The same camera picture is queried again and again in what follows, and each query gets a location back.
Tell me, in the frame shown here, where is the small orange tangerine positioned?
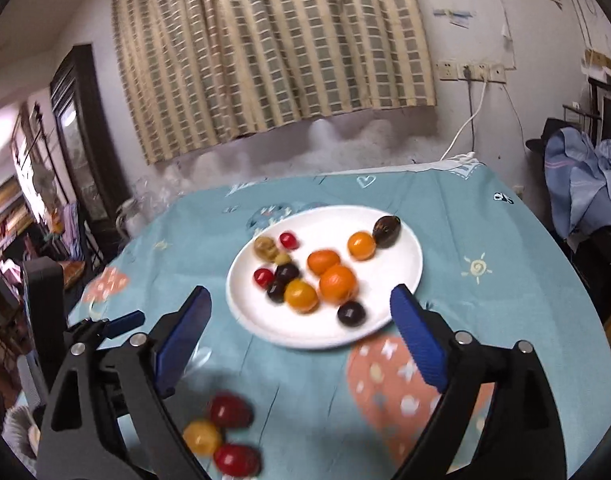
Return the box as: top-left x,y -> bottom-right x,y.
347,231 -> 377,261

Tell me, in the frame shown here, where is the orange-yellow plum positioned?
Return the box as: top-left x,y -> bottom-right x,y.
284,280 -> 319,313

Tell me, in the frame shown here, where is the white power cable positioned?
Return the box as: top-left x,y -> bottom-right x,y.
438,77 -> 487,162

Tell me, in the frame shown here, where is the wooden bookshelf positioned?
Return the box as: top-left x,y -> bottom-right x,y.
0,175 -> 26,261

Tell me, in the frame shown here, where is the black hat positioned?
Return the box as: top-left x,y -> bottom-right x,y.
525,117 -> 566,153

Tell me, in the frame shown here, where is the teal printed tablecloth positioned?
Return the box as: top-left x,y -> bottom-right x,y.
16,160 -> 611,480

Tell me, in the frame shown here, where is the dark wooden framed cabinet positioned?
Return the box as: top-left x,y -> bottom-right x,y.
50,43 -> 131,241

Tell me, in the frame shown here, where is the pale yellow plum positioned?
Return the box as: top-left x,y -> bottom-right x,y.
182,420 -> 224,456

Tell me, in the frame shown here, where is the large red plum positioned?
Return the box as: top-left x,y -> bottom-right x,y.
207,393 -> 253,430
214,443 -> 261,478

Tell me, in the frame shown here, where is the large orange tangerine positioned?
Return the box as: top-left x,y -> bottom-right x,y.
319,265 -> 359,305
307,250 -> 341,276

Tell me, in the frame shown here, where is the blue clothes pile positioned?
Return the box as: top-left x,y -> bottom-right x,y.
544,127 -> 611,241

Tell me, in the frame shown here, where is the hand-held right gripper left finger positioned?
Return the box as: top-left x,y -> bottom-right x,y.
37,285 -> 212,480

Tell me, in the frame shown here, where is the white oval plate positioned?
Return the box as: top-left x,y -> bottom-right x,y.
226,205 -> 423,351

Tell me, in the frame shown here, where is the beige checked curtain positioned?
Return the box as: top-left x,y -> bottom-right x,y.
110,0 -> 437,165

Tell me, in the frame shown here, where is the white triple wall socket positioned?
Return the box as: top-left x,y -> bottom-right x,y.
459,63 -> 506,83

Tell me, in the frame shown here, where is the wrinkled dark passion fruit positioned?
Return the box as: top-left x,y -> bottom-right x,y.
373,215 -> 402,248

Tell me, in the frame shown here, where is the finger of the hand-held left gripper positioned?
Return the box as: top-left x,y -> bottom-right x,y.
68,310 -> 145,348

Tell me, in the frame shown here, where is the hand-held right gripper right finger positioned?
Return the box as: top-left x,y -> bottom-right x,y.
389,284 -> 566,480

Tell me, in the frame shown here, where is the speckled yellow-brown passion fruit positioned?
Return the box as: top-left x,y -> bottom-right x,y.
254,236 -> 279,262

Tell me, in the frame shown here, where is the black bag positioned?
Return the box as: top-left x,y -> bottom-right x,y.
560,225 -> 611,311

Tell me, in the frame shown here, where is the clear plastic bag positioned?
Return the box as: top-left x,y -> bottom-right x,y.
133,170 -> 186,206

